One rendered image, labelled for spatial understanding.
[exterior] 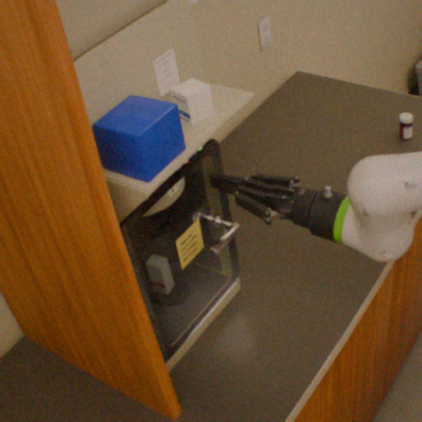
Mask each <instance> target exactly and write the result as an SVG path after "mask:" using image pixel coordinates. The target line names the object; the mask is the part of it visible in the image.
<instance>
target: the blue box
mask: <svg viewBox="0 0 422 422"><path fill-rule="evenodd" d="M93 132H94V136H95V140H96V141H97V143H98V147H99V150H100V151H99V153H100V156H101V158H102V162H103V165H104V168H105V169H107V170H112V171H115V172H117V173H120V174H124V175H127V176H130V177H133V178H136V179H139V180H141V181H144V182H148V183H150V182H151V181H152V180H153V179H154V178H155V177H156V176H157V175H158V174H159V173H161V172H162V171H163V170H164V169H165V168H166V167H167V166H168V165H169V164H170V163H171V162H172V161H173V160H174V159H175V158H176V157H177V156H178V155H180V154H181V153H183V152H184V151H185V150H186V149H187V147H186V142H185V137H184V132H183V127H182V123H181V117H180V114H179V110H178V105H177V104H174V103H170V102H166V101H161V100H157V99H154V98H145V97H141V96H137V95H133V94H131V95H129V96H128V97H127V98H125V99H124V100H123V101H122V102H120V103H119V104H118V105H116V106H115V107H114V108H112V109H111V110H110V111H109V112H108V113H107V114H106V115H104V116H103V118H102V119H100V120H99V121H97V122H96V123H95V124H94V125H93Z"/></svg>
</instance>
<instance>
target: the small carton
mask: <svg viewBox="0 0 422 422"><path fill-rule="evenodd" d="M170 95H171V99H172V102H173V103H174V104H177V105H178V110H179V114H180V117H181V120H182V121H184V122H186V123H188V124H190V125H192V126H193V125H195V124H196V123H199V122H202V121H203V120H205V119H207V118H209V117H211V116H212V115H214V114H215V111H214V106H213V101H212V95H211V89H210V86H209V85H207V84H205V83H204V82H202V81H200V80H195V79H193V78H192V79H190V80H188V81H186V82H184V83H181V84H178V85H176V86H175V87H173V88H171V89H170Z"/></svg>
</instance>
